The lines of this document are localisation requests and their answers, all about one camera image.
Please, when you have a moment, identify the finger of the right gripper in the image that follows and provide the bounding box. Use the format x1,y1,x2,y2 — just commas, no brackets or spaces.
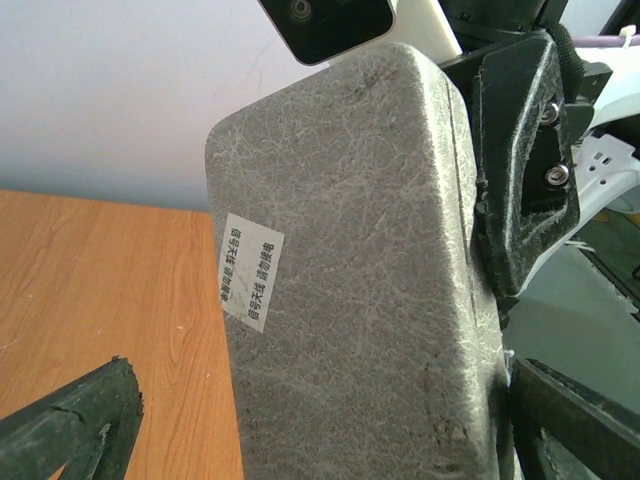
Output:
472,32,580,295

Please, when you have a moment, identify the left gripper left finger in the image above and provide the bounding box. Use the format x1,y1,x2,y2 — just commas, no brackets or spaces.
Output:
1,357,144,479

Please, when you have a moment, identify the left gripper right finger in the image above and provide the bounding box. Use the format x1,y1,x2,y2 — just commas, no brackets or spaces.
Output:
509,357,639,479

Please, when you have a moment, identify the grey felt glasses case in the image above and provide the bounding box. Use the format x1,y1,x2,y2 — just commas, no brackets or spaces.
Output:
205,44,521,479

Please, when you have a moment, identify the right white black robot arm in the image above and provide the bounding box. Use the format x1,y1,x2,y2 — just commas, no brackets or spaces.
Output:
442,1,639,297

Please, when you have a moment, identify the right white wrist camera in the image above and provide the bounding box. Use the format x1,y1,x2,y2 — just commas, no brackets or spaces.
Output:
255,0,463,68

